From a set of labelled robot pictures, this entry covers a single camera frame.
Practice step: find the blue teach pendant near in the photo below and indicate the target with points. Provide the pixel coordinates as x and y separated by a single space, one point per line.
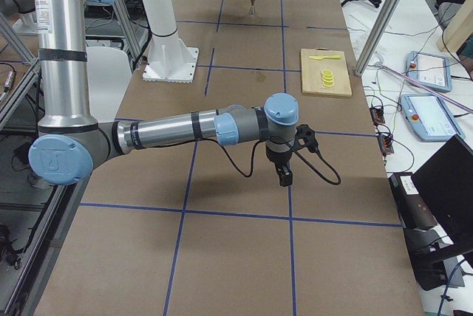
429 118

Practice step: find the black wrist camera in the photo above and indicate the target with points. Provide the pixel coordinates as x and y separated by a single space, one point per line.
306 138

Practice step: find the yellow plastic knife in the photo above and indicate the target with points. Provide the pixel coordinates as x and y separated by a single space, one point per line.
324 57

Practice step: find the blue teach pendant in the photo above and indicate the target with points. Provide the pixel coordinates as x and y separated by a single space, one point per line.
431 70
429 118

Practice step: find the bamboo cutting board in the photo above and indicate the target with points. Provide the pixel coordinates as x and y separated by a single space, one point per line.
311 74

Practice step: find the aluminium frame post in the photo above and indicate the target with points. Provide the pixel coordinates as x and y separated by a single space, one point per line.
375 36

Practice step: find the long metal rod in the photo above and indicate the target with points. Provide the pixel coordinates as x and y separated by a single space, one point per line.
424 87

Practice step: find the steel double jigger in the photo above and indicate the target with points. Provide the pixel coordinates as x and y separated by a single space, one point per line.
252 10

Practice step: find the blue teach pendant far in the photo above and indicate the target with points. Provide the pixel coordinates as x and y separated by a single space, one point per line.
431 70

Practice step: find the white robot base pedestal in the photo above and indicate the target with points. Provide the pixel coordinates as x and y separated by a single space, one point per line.
168 59

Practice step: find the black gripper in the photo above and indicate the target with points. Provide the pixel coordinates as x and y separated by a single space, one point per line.
276 157

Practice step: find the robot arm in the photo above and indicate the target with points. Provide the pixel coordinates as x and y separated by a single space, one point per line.
79 131

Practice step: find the black computer monitor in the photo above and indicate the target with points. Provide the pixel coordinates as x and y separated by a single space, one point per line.
444 182

